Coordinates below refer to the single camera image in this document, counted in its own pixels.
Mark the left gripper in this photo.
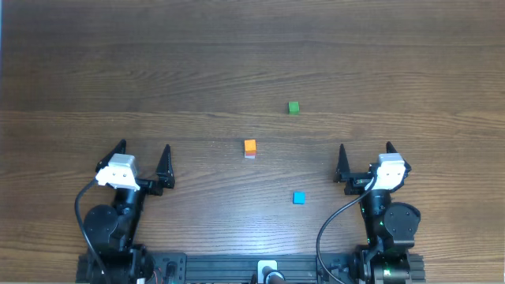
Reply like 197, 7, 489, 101
95, 139, 176, 197

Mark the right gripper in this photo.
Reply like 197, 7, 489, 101
334, 140, 412, 196

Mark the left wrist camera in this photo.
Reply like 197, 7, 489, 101
95, 153, 140, 192

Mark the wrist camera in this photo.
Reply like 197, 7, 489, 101
370, 152, 406, 192
95, 153, 140, 192

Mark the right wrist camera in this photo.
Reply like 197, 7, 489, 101
370, 152, 406, 192

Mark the black cable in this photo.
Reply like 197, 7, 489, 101
74, 179, 112, 284
316, 177, 376, 284

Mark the mounting rail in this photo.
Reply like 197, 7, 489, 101
77, 252, 427, 284

